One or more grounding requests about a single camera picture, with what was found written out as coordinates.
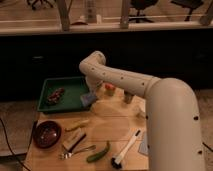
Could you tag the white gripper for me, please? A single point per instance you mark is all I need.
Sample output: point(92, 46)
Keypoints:
point(93, 84)

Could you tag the blue sponge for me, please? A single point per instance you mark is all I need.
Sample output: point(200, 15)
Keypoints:
point(88, 98)

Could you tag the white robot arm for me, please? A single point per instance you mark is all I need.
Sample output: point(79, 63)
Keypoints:
point(174, 137)

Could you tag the green plastic tray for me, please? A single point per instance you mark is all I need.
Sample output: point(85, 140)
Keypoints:
point(70, 100)

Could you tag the orange apple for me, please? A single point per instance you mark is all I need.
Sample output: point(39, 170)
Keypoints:
point(110, 89)

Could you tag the dark metal cup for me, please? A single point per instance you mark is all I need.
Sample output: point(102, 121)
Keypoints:
point(128, 97)

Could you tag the yellow banana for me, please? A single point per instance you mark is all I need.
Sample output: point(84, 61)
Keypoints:
point(76, 125)

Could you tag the brown food pile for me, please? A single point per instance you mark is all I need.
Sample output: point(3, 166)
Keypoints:
point(55, 96)

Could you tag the white cup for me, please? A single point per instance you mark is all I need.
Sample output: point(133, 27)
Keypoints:
point(141, 111)

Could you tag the wooden block brush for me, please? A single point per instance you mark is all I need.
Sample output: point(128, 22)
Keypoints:
point(71, 141)

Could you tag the dark red bowl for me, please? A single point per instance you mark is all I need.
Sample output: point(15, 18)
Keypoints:
point(47, 134)

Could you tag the green cucumber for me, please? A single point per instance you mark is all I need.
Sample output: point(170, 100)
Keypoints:
point(97, 156)

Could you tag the grey folded cloth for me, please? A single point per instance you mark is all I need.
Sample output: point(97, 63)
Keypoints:
point(143, 147)

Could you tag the white dish brush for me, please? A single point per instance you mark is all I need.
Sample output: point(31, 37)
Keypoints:
point(116, 161)

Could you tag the black office chair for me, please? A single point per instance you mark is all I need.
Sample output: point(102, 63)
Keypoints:
point(35, 4)
point(190, 4)
point(140, 6)

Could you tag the black office chair left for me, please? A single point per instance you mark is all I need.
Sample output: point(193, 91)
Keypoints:
point(35, 4)

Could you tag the black office chair right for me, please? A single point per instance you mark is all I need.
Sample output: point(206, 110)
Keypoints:
point(190, 4)

